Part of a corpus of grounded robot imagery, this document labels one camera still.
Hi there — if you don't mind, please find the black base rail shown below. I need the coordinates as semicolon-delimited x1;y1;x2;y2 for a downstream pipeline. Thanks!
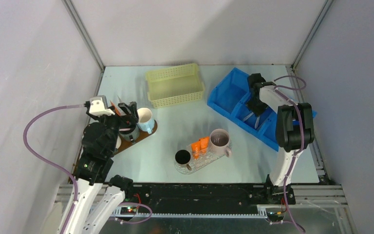
109;177;296;215

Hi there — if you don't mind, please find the brown mug black inside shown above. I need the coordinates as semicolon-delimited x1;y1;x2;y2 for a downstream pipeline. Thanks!
175;149;192;171

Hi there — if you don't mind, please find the light blue mug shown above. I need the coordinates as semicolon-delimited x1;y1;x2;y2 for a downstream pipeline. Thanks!
137;108;155;134

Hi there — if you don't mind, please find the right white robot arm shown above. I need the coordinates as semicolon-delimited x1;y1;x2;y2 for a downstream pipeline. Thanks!
246;73;315;204

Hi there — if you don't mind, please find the pink mug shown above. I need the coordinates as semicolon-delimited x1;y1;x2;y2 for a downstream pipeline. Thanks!
209;129;232;157

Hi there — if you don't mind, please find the light blue toothbrush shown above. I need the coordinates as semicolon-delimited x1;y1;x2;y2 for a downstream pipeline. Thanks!
242;113;254;122

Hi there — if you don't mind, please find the clear textured oval tray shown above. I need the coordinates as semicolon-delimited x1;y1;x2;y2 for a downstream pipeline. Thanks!
174;145;224;175

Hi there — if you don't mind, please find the blue plastic divided bin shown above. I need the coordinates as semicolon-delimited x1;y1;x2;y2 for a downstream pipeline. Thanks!
206;68;318;152

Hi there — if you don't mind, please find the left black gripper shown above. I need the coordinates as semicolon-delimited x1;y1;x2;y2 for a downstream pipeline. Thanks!
88;101;139;155

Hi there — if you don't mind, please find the yellow perforated plastic basket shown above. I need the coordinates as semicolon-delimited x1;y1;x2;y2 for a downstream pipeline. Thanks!
145;63;205;109

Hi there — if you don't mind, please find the brown wooden oval tray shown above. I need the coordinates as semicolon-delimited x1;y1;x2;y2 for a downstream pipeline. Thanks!
112;101;158;156

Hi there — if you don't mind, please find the orange toothpaste tube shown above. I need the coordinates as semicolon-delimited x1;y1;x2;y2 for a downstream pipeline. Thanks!
110;101;121;116
199;136;209;154
190;141;201;159

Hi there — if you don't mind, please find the dark grey mug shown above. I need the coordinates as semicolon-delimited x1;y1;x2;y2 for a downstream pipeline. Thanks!
119;124;140;143

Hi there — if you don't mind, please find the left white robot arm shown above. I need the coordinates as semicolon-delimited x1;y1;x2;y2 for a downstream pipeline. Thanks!
58;96;134;234

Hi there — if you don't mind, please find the clear textured plastic box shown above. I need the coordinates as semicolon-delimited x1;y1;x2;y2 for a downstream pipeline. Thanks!
187;136;212;163

